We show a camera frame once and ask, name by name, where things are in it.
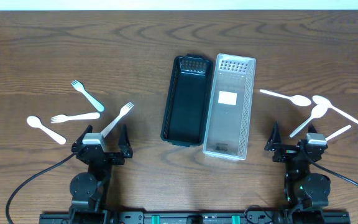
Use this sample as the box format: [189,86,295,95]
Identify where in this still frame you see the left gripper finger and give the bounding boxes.
[118,124,133,158]
[72,125,93,148]

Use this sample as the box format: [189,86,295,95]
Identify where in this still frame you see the white plastic fork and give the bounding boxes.
[101,102,134,138]

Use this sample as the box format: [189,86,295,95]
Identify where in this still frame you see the white spoon partly hidden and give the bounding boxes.
[326,124,351,141]

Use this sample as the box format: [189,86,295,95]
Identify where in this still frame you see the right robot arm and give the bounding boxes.
[264,123,331,223]

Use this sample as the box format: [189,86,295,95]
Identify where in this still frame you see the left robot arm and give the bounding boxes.
[68,125,133,223]

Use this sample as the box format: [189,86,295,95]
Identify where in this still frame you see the cream white fork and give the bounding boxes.
[50,112,101,123]

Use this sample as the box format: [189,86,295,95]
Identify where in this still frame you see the clear plastic basket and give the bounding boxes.
[203,54,256,161]

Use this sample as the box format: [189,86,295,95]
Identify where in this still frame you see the short white spoon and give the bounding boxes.
[26,116,67,144]

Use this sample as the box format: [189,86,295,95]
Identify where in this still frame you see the white label sticker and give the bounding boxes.
[218,91,237,106]

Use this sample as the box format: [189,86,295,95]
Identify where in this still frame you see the black plastic basket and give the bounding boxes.
[160,54,213,147]

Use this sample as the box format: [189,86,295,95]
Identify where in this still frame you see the right black cable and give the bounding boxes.
[301,149,358,224]

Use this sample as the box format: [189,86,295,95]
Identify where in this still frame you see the black cable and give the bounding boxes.
[301,149,358,224]
[5,152,77,224]

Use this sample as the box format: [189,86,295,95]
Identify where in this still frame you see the mint green handled fork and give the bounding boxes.
[71,80,105,112]

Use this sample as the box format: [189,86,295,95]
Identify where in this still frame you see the black mounting rail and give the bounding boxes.
[39,210,351,224]

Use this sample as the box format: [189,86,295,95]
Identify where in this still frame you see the left black cable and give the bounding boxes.
[5,152,77,224]

